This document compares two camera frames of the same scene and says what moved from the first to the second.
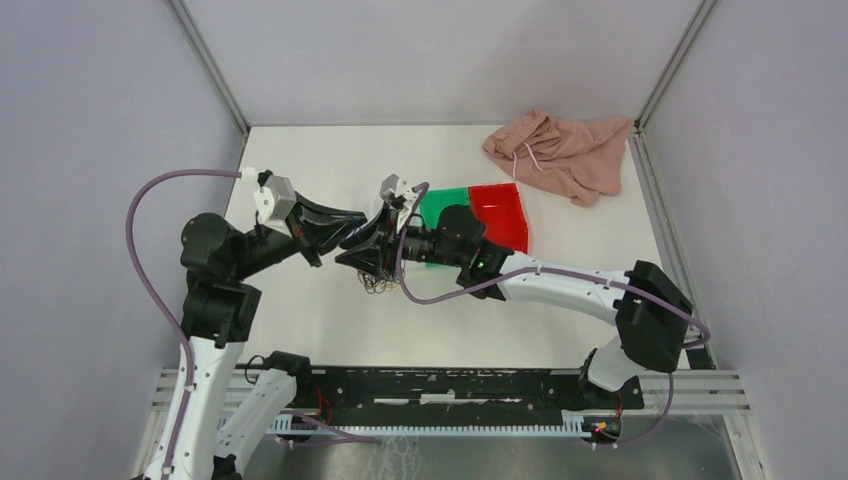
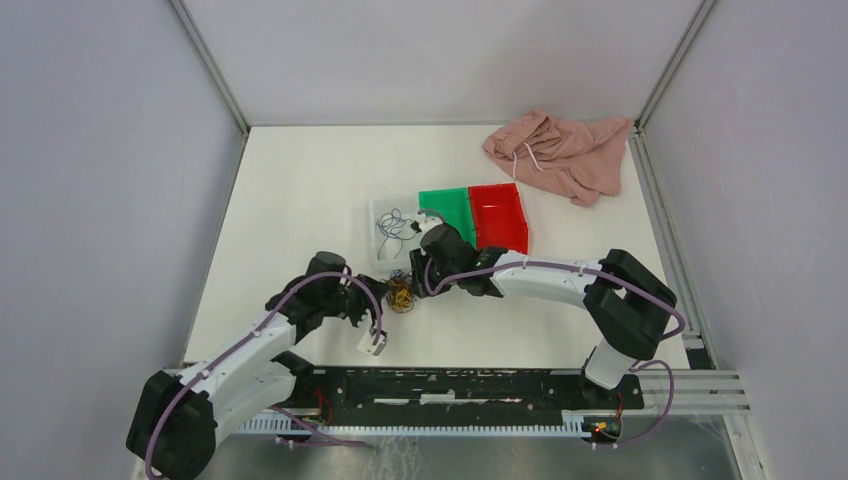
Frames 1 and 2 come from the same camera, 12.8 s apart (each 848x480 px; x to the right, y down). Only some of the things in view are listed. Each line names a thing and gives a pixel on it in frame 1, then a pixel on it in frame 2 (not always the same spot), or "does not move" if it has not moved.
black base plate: x=446 y=395 does not move
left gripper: x=317 y=228 to x=368 y=304
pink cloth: x=582 y=158 does not move
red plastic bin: x=501 y=209 does not move
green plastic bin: x=433 y=202 does not move
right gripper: x=370 y=258 to x=418 y=265
